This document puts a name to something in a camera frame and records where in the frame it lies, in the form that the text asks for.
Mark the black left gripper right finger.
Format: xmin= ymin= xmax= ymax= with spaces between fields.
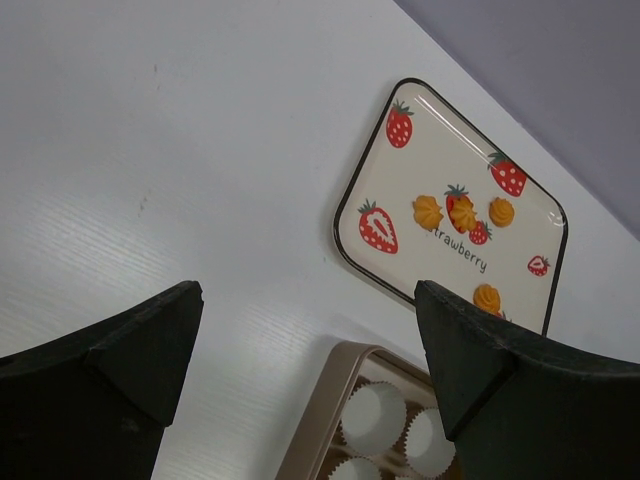
xmin=414 ymin=281 xmax=639 ymax=479

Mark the white paper cupcake liner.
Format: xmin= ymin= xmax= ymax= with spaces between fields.
xmin=327 ymin=457 xmax=382 ymax=480
xmin=403 ymin=408 xmax=456 ymax=478
xmin=340 ymin=382 xmax=407 ymax=456

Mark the orange swirl cookie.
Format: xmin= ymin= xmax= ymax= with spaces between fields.
xmin=473 ymin=284 xmax=501 ymax=315
xmin=489 ymin=197 xmax=515 ymax=228
xmin=412 ymin=195 xmax=444 ymax=230
xmin=448 ymin=197 xmax=477 ymax=233

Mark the strawberry print tray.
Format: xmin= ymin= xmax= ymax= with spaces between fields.
xmin=332 ymin=78 xmax=569 ymax=334

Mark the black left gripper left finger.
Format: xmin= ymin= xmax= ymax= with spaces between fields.
xmin=1 ymin=281 xmax=203 ymax=479

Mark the gold square tin box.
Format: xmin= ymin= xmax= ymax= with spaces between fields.
xmin=277 ymin=341 xmax=464 ymax=479

